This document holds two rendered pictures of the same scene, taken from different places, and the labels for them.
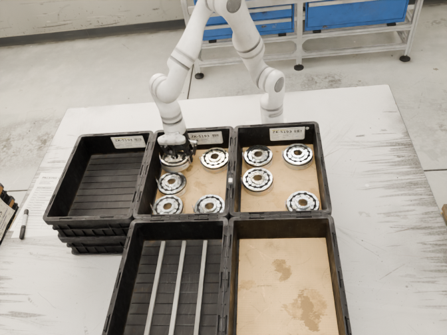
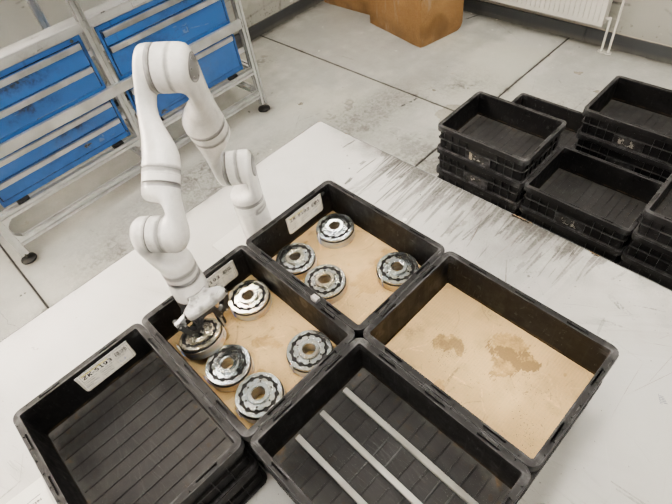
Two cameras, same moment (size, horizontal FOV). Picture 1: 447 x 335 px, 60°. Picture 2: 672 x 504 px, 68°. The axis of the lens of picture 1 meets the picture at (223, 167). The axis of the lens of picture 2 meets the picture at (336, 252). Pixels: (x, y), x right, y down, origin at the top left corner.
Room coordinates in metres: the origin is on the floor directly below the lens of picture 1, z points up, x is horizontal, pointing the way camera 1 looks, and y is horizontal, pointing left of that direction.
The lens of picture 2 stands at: (0.32, 0.43, 1.81)
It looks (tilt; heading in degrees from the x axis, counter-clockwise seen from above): 49 degrees down; 312
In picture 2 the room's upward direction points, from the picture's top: 11 degrees counter-clockwise
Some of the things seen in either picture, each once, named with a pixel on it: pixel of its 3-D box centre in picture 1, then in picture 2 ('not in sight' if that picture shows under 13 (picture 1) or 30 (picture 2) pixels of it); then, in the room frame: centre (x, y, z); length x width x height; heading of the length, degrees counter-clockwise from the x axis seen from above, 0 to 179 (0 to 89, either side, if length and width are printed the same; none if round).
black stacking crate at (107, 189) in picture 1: (108, 183); (135, 440); (0.95, 0.41, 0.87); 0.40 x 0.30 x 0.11; 169
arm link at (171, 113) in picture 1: (165, 98); (164, 249); (1.01, 0.14, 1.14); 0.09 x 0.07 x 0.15; 28
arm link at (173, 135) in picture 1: (172, 126); (190, 285); (0.98, 0.14, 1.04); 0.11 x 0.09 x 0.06; 168
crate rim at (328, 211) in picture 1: (277, 166); (341, 248); (0.84, -0.17, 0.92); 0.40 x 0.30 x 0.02; 169
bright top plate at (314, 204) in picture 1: (302, 203); (397, 267); (0.71, -0.23, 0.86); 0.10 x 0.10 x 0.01
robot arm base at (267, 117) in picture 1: (272, 119); (254, 218); (1.21, -0.24, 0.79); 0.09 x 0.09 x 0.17; 68
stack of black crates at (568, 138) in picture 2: not in sight; (539, 140); (0.75, -1.63, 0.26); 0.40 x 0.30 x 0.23; 170
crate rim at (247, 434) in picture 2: (187, 170); (245, 329); (0.89, 0.12, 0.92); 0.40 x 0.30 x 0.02; 169
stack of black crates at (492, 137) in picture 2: not in sight; (494, 167); (0.82, -1.23, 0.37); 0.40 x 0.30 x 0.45; 169
